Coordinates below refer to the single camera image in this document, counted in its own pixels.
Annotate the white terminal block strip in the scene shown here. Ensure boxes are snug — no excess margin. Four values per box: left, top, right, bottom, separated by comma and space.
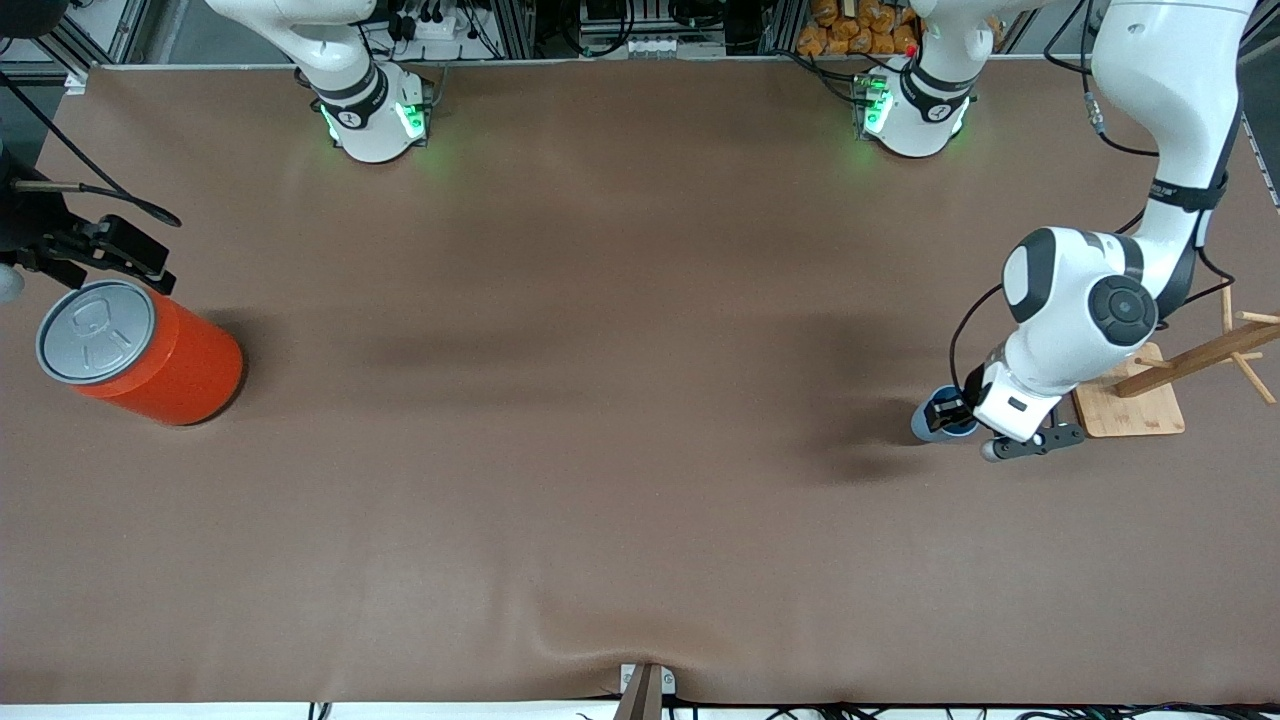
625, 35, 727, 58

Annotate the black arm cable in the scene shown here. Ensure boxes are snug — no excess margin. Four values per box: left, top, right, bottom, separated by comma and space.
947, 0, 1237, 403
0, 68, 184, 229

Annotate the light blue plastic cup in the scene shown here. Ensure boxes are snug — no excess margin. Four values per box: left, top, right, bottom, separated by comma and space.
909, 385, 981, 445

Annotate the brown table cover cloth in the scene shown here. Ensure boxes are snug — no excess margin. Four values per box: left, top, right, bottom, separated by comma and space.
0, 55, 1280, 707

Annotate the orange can with grey lid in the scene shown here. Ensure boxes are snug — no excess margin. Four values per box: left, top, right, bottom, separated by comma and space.
36, 280, 245, 428

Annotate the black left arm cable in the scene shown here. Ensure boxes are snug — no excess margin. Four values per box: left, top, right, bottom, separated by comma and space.
947, 0, 1237, 403

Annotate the wooden mug tree stand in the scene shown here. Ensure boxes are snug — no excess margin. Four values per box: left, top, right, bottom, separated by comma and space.
1072, 278, 1280, 439

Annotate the orange snack bags pile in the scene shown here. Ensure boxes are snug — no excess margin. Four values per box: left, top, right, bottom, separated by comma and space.
797, 0, 919, 57

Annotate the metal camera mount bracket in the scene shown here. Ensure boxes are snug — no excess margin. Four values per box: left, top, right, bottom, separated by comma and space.
615, 662, 677, 720

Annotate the white power strip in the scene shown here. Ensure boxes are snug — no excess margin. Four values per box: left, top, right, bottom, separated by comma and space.
398, 8, 463, 43

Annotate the aluminium frame profile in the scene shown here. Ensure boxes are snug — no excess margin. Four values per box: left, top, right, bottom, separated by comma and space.
1235, 0, 1280, 83
0, 0, 151, 96

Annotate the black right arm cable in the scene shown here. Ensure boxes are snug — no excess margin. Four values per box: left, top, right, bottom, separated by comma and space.
0, 68, 184, 229

